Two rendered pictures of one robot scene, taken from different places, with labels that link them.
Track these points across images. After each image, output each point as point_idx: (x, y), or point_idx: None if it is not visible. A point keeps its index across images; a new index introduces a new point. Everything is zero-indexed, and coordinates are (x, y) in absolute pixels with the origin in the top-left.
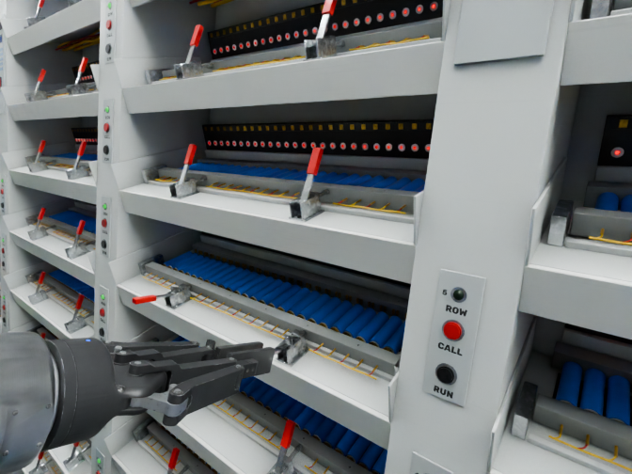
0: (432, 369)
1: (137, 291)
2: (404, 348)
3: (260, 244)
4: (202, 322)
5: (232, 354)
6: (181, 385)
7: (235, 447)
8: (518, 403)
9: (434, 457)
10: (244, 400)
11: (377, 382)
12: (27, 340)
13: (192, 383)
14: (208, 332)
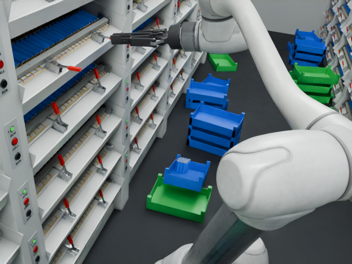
0: (127, 8)
1: (35, 90)
2: (123, 7)
3: (89, 1)
4: (75, 61)
5: (132, 32)
6: (161, 29)
7: (86, 103)
8: None
9: (127, 30)
10: (66, 94)
11: (108, 28)
12: (187, 21)
13: (158, 29)
14: (83, 60)
